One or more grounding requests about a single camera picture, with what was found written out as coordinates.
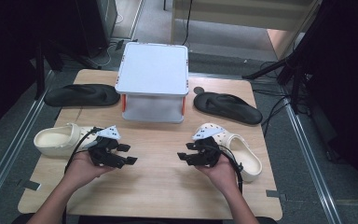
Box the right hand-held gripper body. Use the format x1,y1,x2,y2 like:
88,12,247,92
185,126,227,167

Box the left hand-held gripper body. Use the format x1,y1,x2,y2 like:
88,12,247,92
88,125,129,170

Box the cream clog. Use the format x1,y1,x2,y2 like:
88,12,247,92
194,121,264,184
33,122,100,158

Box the black flip-flop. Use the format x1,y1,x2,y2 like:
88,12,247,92
43,83,121,108
193,91,264,126

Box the white shoe rack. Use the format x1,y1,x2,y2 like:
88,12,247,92
114,41,190,124

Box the person's right hand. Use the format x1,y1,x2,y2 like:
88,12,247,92
195,153,241,195

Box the person's left hand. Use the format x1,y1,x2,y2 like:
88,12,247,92
62,151,117,192

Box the black tape strip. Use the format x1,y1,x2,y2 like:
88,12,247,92
15,179,42,191
265,189,287,202

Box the black metal stand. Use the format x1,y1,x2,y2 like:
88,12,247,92
34,40,103,101

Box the black tripod stand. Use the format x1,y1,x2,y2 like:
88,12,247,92
241,46,311,115

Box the dark cabinet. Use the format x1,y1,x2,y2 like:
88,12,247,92
74,0,119,59

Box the beige wooden furniture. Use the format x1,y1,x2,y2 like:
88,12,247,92
171,0,323,60

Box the black curtain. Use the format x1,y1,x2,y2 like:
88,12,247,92
304,0,358,203
0,0,85,141

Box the right hand-held gripper cable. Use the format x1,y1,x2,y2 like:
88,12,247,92
215,143,245,195

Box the black floor cables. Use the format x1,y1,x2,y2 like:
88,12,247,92
251,60,296,129

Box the metal floor rail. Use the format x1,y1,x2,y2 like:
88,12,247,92
281,101,344,224
0,69,55,216

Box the hanging black cable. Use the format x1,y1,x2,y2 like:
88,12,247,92
181,0,194,47

